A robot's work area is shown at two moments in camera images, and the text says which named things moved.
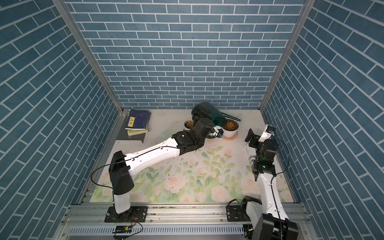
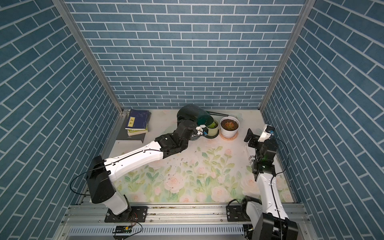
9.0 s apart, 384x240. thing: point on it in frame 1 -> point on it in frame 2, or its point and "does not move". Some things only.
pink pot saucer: x=230 y=139 does not move
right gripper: x=251 y=136 does not move
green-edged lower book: x=131 y=132 does not move
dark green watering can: x=205 y=110 -> x=194 y=113
